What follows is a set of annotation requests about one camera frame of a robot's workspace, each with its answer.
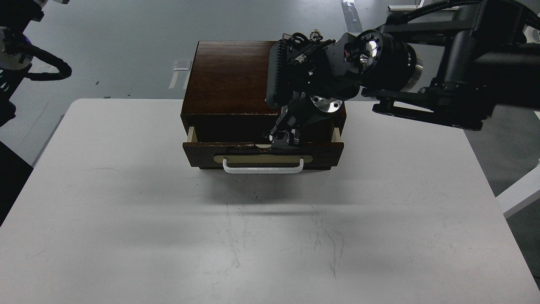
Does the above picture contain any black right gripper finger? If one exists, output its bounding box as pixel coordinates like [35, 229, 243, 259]
[262, 108, 303, 149]

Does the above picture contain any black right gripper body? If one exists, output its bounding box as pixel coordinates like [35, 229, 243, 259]
[265, 30, 360, 125]

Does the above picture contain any wooden drawer with white handle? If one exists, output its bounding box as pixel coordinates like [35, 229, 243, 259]
[182, 127, 345, 174]

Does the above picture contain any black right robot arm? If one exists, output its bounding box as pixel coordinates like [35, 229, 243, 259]
[263, 0, 540, 149]

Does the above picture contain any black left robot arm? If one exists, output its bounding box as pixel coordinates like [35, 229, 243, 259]
[0, 0, 73, 126]

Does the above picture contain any dark wooden drawer cabinet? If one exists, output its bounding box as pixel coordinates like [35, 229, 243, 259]
[180, 41, 347, 144]

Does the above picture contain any grey floor tape strip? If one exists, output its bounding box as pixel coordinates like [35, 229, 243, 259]
[340, 0, 363, 33]

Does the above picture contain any white table leg bar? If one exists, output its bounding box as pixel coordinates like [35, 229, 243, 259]
[388, 3, 424, 12]

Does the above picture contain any white desk edge right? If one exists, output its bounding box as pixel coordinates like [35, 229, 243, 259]
[496, 164, 540, 219]

